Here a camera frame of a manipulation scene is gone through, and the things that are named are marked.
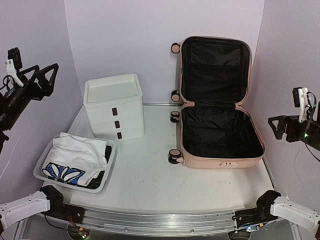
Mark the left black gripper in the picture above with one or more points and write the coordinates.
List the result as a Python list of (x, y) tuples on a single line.
[(39, 93)]

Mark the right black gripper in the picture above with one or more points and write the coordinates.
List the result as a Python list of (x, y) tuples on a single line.
[(282, 120)]

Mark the pink hard-shell suitcase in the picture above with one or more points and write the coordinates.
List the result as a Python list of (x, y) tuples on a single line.
[(215, 131)]

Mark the white perforated plastic basket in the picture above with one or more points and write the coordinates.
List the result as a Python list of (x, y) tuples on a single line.
[(37, 171)]

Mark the white plastic drawer unit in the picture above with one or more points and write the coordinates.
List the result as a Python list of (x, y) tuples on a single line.
[(114, 107)]

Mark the white blue print t-shirt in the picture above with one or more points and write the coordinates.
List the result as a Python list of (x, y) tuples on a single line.
[(75, 160)]

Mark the black jeans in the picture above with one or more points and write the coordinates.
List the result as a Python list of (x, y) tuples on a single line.
[(96, 182)]

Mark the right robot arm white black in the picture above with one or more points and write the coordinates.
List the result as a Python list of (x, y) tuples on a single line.
[(272, 205)]

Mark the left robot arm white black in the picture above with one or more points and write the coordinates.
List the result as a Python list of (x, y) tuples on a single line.
[(47, 200)]

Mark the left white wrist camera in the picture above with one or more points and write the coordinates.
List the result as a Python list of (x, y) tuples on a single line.
[(14, 64)]

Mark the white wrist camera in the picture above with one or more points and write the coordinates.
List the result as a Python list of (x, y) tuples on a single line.
[(302, 101), (14, 64)]

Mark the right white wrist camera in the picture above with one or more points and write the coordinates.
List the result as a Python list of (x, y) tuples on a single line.
[(302, 101)]

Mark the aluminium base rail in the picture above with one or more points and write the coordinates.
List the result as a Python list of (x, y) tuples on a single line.
[(152, 224)]

